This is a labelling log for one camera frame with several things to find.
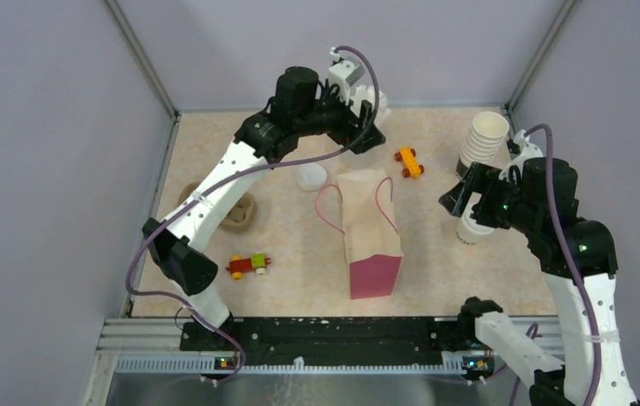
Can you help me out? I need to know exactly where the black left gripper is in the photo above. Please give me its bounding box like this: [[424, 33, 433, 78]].
[[294, 79, 384, 153]]

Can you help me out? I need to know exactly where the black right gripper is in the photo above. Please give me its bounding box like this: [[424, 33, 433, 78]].
[[438, 160, 538, 233]]

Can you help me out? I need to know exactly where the white paper cup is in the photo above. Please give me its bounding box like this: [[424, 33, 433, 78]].
[[455, 208, 495, 245]]

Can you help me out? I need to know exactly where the paper cakes gift bag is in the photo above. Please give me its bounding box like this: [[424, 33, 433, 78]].
[[315, 169, 404, 300]]

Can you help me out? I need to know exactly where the brown pulp cup carrier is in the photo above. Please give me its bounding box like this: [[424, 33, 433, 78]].
[[177, 181, 258, 233]]

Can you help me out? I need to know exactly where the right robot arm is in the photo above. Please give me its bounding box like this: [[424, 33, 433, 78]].
[[439, 157, 639, 405]]

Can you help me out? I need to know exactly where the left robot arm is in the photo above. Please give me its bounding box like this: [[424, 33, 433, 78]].
[[143, 61, 386, 350]]

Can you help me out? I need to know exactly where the stack of white lids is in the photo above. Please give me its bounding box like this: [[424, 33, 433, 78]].
[[295, 162, 328, 192]]

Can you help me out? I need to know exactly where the orange toy car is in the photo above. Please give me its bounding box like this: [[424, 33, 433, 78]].
[[393, 147, 425, 178]]

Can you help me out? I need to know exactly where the stack of paper cups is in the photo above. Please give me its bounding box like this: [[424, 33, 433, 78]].
[[456, 111, 510, 178]]

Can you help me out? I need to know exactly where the red green toy car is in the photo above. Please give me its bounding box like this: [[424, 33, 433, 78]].
[[226, 253, 272, 280]]

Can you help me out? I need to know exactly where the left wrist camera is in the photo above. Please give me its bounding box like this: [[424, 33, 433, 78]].
[[327, 47, 365, 105]]

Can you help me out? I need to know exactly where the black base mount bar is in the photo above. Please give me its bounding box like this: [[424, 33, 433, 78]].
[[179, 316, 496, 371]]

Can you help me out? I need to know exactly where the aluminium frame rail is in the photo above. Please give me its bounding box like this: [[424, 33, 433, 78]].
[[130, 112, 183, 288]]

